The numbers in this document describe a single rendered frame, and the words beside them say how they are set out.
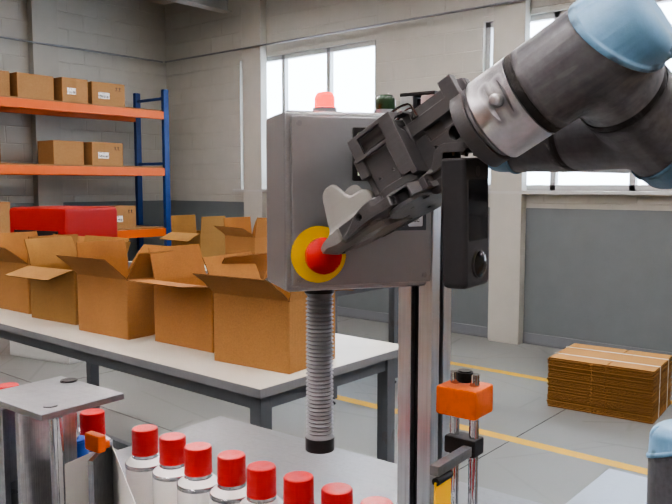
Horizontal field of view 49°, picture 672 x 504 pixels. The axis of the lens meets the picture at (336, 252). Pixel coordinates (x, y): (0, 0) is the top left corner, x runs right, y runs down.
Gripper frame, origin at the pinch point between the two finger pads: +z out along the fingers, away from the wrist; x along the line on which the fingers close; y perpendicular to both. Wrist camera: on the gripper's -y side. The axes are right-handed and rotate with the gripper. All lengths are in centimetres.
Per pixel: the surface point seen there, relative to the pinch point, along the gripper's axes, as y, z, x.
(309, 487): -20.1, 16.1, -0.5
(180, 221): 192, 371, -343
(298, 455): -16, 71, -57
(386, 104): 13.5, -7.4, -9.6
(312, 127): 12.9, -2.8, -1.3
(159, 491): -13.6, 37.9, 1.6
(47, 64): 483, 546, -413
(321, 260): 0.1, 2.0, 0.1
